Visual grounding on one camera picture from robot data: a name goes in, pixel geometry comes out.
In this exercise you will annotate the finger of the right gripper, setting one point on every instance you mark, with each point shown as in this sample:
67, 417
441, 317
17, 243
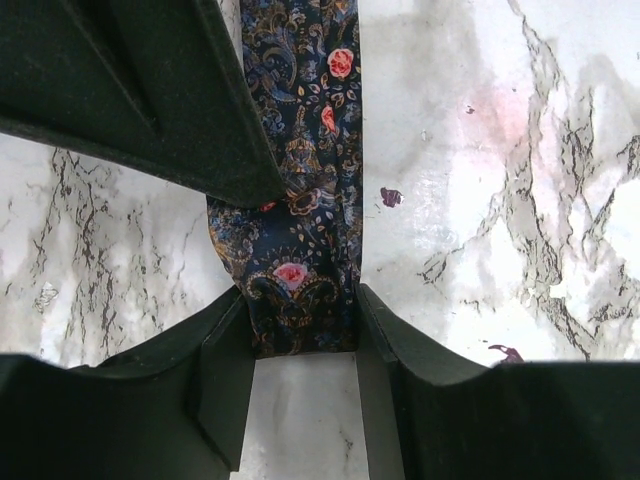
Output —
155, 86

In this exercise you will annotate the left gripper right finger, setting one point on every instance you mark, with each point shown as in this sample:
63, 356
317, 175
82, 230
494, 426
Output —
429, 413

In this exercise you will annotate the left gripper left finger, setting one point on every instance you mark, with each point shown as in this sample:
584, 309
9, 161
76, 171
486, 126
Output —
172, 407

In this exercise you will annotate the dark floral necktie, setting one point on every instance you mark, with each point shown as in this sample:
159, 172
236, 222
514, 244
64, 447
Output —
297, 259

